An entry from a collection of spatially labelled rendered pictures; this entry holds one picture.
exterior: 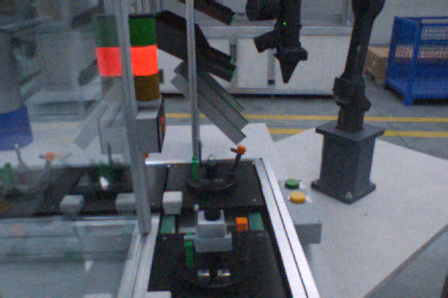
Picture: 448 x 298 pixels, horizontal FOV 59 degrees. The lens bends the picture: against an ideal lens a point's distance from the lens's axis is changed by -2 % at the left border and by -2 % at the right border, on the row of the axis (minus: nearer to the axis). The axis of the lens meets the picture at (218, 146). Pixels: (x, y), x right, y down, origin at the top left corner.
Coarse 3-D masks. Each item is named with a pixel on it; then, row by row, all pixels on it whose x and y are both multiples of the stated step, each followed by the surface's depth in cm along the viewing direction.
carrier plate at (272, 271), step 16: (160, 240) 83; (176, 240) 83; (256, 240) 83; (160, 256) 79; (176, 256) 79; (256, 256) 78; (272, 256) 78; (160, 272) 74; (176, 272) 74; (256, 272) 74; (272, 272) 74; (160, 288) 70; (176, 288) 70; (240, 288) 70; (256, 288) 70; (272, 288) 70
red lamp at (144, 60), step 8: (136, 48) 71; (144, 48) 71; (152, 48) 72; (136, 56) 72; (144, 56) 72; (152, 56) 72; (136, 64) 72; (144, 64) 72; (152, 64) 73; (136, 72) 73; (144, 72) 73; (152, 72) 73
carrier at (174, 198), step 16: (192, 160) 104; (208, 160) 103; (176, 176) 110; (192, 176) 106; (208, 176) 105; (224, 176) 105; (240, 176) 109; (176, 192) 98; (192, 192) 102; (208, 192) 100; (224, 192) 100; (240, 192) 101; (256, 192) 101; (176, 208) 95; (192, 208) 95; (224, 208) 96; (240, 208) 96; (256, 208) 96
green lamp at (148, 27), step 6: (144, 18) 69; (150, 18) 70; (132, 24) 70; (138, 24) 69; (144, 24) 70; (150, 24) 70; (132, 30) 70; (138, 30) 70; (144, 30) 70; (150, 30) 71; (132, 36) 70; (138, 36) 70; (144, 36) 70; (150, 36) 71; (132, 42) 71; (138, 42) 71; (144, 42) 71; (150, 42) 71
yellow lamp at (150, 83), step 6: (138, 78) 73; (144, 78) 73; (150, 78) 73; (156, 78) 75; (138, 84) 74; (144, 84) 74; (150, 84) 74; (156, 84) 75; (138, 90) 74; (144, 90) 74; (150, 90) 74; (156, 90) 75; (138, 96) 75; (144, 96) 74; (150, 96) 75; (156, 96) 76
